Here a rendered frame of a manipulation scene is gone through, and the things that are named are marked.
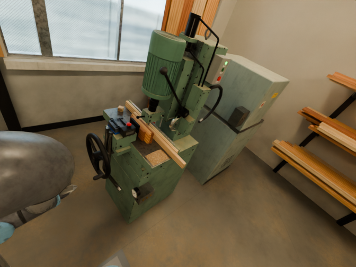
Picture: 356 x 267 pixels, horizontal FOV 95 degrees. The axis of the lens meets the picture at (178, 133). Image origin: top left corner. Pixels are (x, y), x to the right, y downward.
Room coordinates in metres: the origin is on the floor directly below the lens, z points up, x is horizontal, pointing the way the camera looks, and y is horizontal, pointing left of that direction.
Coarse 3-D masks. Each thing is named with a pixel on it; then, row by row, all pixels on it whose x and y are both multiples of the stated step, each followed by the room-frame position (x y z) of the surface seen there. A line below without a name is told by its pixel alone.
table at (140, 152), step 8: (104, 112) 0.90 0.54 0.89; (112, 112) 0.93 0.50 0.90; (120, 112) 0.97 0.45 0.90; (128, 112) 1.00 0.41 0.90; (128, 120) 0.91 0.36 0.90; (104, 136) 0.71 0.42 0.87; (136, 144) 0.72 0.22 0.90; (144, 144) 0.75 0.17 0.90; (152, 144) 0.77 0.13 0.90; (120, 152) 0.65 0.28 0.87; (136, 152) 0.68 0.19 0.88; (144, 152) 0.68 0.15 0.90; (152, 152) 0.71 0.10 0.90; (144, 160) 0.63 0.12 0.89; (168, 160) 0.70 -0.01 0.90; (152, 168) 0.60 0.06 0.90; (160, 168) 0.66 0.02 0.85
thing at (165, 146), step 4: (136, 116) 0.95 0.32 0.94; (156, 136) 0.82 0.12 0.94; (156, 140) 0.81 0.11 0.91; (160, 140) 0.80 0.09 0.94; (160, 144) 0.79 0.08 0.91; (164, 144) 0.77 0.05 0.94; (164, 148) 0.77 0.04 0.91; (168, 148) 0.75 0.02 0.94; (168, 152) 0.75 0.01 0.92; (172, 152) 0.73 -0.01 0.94; (172, 156) 0.73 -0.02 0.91; (176, 156) 0.71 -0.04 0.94; (176, 160) 0.70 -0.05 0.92; (180, 160) 0.70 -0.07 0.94; (180, 164) 0.69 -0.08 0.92; (184, 164) 0.68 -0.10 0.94
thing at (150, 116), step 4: (160, 108) 0.95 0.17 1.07; (144, 112) 0.85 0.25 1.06; (148, 112) 0.85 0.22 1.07; (152, 112) 0.87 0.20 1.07; (156, 112) 0.88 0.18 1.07; (160, 112) 0.90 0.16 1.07; (164, 112) 0.94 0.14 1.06; (148, 116) 0.83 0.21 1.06; (152, 116) 0.85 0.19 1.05; (156, 116) 0.88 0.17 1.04; (144, 120) 0.84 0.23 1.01; (148, 120) 0.83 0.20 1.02; (152, 120) 0.86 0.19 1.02; (156, 120) 0.89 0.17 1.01
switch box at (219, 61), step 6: (216, 54) 1.06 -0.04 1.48; (216, 60) 1.04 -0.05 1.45; (222, 60) 1.03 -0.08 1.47; (228, 60) 1.08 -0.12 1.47; (210, 66) 1.05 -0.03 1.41; (216, 66) 1.03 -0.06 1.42; (222, 66) 1.05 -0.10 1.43; (210, 72) 1.04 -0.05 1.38; (216, 72) 1.02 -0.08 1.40; (222, 72) 1.08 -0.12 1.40; (210, 78) 1.03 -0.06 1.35; (216, 78) 1.04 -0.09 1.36
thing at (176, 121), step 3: (177, 117) 0.91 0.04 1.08; (180, 117) 0.93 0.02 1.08; (174, 120) 0.89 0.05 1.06; (177, 120) 0.91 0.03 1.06; (180, 120) 0.94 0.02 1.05; (171, 123) 0.88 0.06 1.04; (174, 123) 0.89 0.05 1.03; (177, 123) 0.91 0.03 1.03; (171, 126) 0.87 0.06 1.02; (174, 126) 0.90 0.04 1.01; (177, 126) 0.92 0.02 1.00; (171, 129) 0.88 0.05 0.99; (174, 129) 0.91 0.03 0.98
